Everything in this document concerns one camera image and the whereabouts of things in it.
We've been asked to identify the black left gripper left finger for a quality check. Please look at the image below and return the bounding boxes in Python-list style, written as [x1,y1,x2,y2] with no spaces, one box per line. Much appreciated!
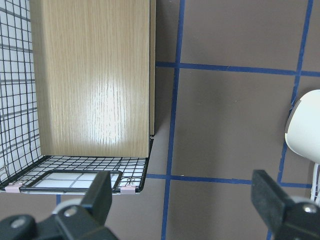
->
[0,171,117,240]

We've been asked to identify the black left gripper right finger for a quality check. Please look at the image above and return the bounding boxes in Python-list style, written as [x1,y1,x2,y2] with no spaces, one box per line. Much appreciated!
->
[250,169,320,240]

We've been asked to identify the white two-slot toaster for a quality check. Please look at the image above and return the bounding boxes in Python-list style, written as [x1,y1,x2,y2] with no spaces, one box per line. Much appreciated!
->
[284,89,320,164]

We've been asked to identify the white power cord with plug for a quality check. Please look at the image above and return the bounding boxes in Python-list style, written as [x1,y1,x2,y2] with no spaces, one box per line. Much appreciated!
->
[309,161,320,203]

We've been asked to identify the wire basket with wooden insert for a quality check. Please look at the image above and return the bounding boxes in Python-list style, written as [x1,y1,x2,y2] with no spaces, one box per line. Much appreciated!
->
[0,0,157,194]

